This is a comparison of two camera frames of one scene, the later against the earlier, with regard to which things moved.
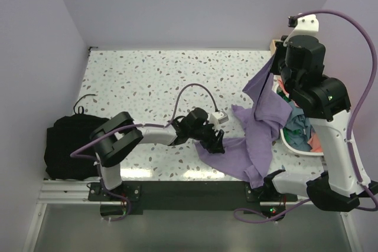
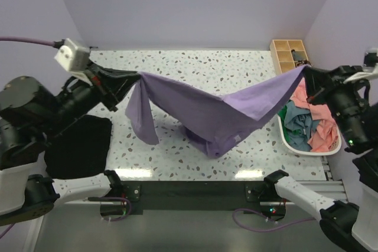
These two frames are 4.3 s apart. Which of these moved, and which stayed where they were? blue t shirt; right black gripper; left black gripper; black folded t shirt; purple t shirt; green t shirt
Moved: right black gripper; green t shirt; left black gripper; purple t shirt
Stayed: black folded t shirt; blue t shirt
